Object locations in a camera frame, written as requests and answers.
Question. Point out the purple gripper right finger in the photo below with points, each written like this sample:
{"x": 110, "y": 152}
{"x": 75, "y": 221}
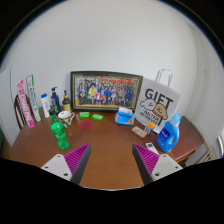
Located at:
{"x": 146, "y": 161}

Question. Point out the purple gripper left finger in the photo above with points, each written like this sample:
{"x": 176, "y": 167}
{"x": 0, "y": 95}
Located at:
{"x": 77, "y": 161}

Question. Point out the green plastic soda bottle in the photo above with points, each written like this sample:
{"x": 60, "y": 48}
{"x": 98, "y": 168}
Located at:
{"x": 58, "y": 130}

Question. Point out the white remote control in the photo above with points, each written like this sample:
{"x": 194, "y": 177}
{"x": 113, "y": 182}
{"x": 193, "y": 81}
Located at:
{"x": 151, "y": 147}

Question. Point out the blue detergent bottle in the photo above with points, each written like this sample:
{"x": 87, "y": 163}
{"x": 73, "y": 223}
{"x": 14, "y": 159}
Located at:
{"x": 169, "y": 135}

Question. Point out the small patterned snack packet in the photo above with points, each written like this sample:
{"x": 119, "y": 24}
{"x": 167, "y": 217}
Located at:
{"x": 139, "y": 132}

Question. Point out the rubiks cube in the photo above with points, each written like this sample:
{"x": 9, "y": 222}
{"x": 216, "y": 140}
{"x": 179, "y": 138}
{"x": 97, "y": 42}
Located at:
{"x": 149, "y": 128}

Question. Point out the red round coaster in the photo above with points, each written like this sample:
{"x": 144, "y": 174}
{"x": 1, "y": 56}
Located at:
{"x": 86, "y": 125}

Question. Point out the patterned ceramic mug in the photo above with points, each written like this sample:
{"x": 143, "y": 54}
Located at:
{"x": 66, "y": 118}

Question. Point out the green soap box left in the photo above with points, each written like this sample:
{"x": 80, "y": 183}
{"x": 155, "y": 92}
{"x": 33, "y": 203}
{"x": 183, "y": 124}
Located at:
{"x": 84, "y": 114}

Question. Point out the green soap box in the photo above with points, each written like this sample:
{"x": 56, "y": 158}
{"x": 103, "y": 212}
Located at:
{"x": 97, "y": 117}
{"x": 84, "y": 114}

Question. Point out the green soap box right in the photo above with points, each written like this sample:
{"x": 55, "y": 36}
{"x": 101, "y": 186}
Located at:
{"x": 97, "y": 117}

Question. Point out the blue tissue pack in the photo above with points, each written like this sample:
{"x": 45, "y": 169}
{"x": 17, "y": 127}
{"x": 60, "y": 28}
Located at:
{"x": 124, "y": 116}

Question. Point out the brown yellow pump bottle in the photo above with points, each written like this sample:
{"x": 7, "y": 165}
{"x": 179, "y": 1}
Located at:
{"x": 66, "y": 102}

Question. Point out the white gift paper bag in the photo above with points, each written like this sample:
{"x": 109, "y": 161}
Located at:
{"x": 157, "y": 101}

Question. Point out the dark blue pump bottle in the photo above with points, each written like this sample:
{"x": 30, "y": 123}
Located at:
{"x": 55, "y": 101}

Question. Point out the white lotion bottle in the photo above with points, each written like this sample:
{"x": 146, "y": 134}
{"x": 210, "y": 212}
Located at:
{"x": 45, "y": 105}

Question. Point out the framed group photograph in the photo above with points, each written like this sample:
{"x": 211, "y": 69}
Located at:
{"x": 103, "y": 90}

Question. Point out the white green long box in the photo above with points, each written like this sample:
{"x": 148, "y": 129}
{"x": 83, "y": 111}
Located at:
{"x": 32, "y": 97}

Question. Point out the pink long box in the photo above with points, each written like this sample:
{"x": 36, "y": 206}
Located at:
{"x": 24, "y": 104}

